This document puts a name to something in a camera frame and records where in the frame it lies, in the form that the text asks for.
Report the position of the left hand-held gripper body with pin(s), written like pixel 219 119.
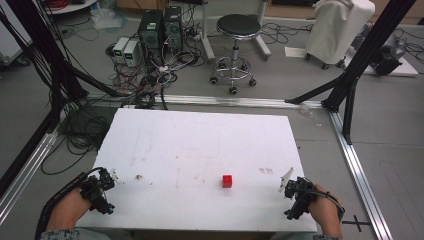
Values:
pixel 95 186

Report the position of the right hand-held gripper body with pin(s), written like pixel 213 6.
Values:
pixel 300 190

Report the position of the red cube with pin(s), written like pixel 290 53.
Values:
pixel 227 181

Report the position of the person's left hand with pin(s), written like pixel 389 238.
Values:
pixel 68 210

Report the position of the white power strip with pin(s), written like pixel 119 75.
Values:
pixel 164 69

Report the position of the white power supply unit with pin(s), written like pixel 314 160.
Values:
pixel 131 53
pixel 120 50

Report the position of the white floor board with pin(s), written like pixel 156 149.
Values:
pixel 386 65

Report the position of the black round stool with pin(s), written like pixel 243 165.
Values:
pixel 237 50

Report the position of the black computer tower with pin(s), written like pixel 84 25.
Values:
pixel 151 35
pixel 173 30

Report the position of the grey machine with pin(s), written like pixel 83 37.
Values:
pixel 390 55

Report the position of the white covered cart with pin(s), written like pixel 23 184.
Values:
pixel 338 30

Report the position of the clear plastic bag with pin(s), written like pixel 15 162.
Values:
pixel 106 18

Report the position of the white round table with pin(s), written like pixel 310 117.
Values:
pixel 71 6

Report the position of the aluminium floor rail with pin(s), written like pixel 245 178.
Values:
pixel 361 180
pixel 28 175
pixel 240 101

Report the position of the black frame post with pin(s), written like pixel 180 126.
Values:
pixel 363 63
pixel 43 60

